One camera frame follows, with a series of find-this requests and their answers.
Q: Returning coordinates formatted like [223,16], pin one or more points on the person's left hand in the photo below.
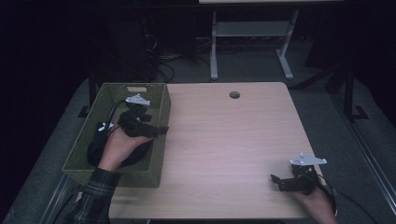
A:
[116,149]

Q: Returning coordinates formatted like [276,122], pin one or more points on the black stand leg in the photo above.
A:
[349,93]
[91,90]

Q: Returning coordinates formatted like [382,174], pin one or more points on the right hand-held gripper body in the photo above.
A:
[303,180]

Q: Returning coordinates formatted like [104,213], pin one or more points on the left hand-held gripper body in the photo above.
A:
[137,123]

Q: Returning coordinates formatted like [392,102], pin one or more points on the green woven basket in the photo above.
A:
[149,174]

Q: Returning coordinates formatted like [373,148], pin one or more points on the grey metal floor rail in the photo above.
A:
[57,199]
[367,149]

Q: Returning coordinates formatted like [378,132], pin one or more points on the blue knit sweater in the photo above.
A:
[93,149]

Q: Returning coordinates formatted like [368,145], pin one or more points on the white metal desk frame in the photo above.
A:
[252,28]

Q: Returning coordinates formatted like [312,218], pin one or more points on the person's right hand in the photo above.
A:
[320,208]

